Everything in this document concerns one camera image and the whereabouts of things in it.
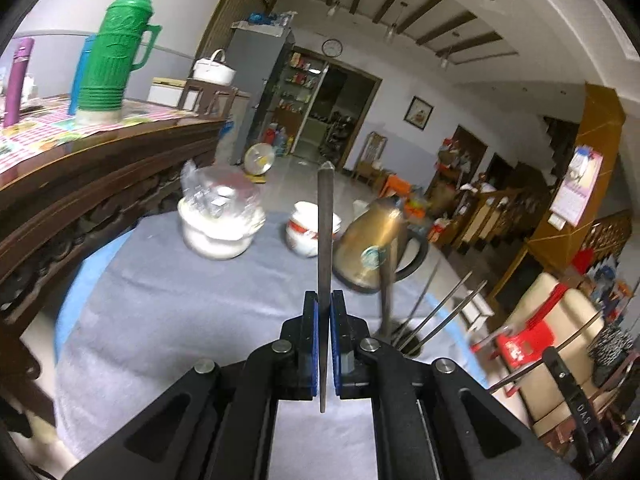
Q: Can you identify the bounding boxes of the dark grey chopstick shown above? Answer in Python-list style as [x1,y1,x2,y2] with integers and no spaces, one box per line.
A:
[316,161,337,414]
[412,281,489,354]
[400,259,442,342]
[487,310,606,395]
[377,255,397,341]
[400,271,474,350]

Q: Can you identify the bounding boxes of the white ceramic pot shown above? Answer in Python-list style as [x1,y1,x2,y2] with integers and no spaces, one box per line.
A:
[178,197,267,261]

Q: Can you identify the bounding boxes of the stocked storage shelf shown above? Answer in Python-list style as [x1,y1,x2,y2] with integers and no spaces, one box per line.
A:
[277,52,326,151]

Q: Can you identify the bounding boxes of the wall calendar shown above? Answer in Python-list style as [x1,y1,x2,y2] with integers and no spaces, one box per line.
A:
[549,145,603,226]

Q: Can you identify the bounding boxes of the carved wooden cabinet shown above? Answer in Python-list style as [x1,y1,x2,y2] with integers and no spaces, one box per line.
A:
[0,95,226,426]

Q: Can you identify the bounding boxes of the grey refrigerator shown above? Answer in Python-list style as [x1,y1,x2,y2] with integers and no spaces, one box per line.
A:
[220,21,296,166]

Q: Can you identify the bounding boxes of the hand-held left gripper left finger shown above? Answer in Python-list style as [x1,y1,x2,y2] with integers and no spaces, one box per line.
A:
[65,292,321,480]

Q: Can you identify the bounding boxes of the framed wall picture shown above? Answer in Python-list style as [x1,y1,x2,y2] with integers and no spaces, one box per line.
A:
[404,96,434,133]

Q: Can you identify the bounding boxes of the green thermos jug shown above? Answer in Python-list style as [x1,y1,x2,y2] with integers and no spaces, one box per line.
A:
[75,0,163,123]

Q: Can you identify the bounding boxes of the beige armchair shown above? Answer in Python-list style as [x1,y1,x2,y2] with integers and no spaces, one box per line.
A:
[492,272,621,436]

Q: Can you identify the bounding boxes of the checked table cover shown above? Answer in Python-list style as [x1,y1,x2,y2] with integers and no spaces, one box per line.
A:
[0,92,201,173]

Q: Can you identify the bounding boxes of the clear plastic bag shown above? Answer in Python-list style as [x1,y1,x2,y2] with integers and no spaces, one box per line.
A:
[180,161,261,221]

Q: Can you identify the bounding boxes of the wooden chair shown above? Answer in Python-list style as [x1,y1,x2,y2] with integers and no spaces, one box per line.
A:
[352,131,390,186]

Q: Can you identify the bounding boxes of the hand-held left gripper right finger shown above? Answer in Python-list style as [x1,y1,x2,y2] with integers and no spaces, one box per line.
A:
[330,290,581,480]

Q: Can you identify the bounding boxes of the grey tablecloth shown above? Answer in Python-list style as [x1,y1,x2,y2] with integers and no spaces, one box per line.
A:
[54,212,496,480]

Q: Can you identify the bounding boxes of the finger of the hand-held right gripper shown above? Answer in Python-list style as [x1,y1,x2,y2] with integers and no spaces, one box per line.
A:
[542,346,615,468]

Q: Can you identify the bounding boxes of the blue cloth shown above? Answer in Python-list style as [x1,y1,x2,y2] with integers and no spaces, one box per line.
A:
[55,230,136,321]

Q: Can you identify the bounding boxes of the white rice cooker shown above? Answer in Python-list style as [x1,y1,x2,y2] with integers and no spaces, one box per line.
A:
[192,49,237,86]

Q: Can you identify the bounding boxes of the gold electric kettle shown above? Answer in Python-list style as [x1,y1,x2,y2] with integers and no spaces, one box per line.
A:
[332,197,431,293]

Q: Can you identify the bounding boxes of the white box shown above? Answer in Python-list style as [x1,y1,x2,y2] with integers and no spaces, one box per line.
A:
[147,77,188,108]

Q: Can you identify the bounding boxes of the red plastic stool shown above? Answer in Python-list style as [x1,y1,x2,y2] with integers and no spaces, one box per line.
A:
[470,322,558,386]

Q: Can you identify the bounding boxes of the wooden stair railing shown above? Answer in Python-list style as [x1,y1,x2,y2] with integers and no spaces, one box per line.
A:
[450,185,556,261]

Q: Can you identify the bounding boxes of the small floor fan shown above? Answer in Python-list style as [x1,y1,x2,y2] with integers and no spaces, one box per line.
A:
[243,142,277,183]

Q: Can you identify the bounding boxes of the blue thermos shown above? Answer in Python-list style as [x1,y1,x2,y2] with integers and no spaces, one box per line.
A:
[67,35,98,116]

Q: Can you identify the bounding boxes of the dark grey chopstick holder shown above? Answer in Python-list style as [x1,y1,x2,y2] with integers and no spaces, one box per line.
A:
[390,327,432,358]

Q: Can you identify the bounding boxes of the purple bottle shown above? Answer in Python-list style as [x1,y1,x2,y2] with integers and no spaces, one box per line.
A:
[2,37,36,128]

